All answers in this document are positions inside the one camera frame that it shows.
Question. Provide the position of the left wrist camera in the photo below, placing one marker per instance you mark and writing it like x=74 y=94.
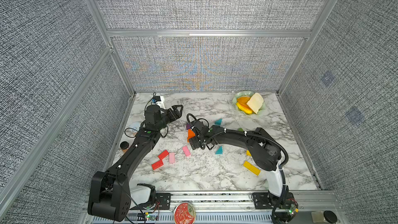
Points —
x=158 y=100

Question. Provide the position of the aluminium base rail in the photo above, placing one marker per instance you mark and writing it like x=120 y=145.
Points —
x=238 y=207

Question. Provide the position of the yellow banana toy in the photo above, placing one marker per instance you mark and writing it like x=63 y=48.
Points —
x=244 y=108

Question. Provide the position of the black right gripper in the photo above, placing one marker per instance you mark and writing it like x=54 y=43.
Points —
x=193 y=143

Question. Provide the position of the orange round food toy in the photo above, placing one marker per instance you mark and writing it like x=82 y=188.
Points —
x=243 y=100

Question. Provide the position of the yellow rectangle block near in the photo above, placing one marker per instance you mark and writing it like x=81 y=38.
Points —
x=251 y=168

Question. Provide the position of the pink rectangle block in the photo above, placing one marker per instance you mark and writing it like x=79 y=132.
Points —
x=172 y=158
x=186 y=151

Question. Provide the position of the red rectangle block upper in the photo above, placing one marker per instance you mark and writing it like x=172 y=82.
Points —
x=163 y=155

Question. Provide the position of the red round tin lid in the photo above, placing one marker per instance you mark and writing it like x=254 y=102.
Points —
x=184 y=213

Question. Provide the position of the beige bread slice toy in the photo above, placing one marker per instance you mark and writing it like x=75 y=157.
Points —
x=255 y=102

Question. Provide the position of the red rectangle block lower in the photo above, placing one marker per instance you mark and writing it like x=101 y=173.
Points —
x=157 y=165

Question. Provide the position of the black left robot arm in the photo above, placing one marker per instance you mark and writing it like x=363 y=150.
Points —
x=110 y=195

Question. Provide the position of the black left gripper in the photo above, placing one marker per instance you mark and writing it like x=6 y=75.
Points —
x=169 y=112

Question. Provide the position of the red rectangle block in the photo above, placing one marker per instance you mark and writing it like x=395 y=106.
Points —
x=157 y=165
x=163 y=155

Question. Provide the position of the black knob on box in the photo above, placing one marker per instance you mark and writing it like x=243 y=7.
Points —
x=324 y=217

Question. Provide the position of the teal triangle block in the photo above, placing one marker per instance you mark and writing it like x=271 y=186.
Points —
x=218 y=122
x=219 y=151

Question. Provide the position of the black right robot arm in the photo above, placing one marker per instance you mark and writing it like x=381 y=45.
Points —
x=267 y=154

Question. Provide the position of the white round object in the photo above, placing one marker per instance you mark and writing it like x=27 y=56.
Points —
x=134 y=127

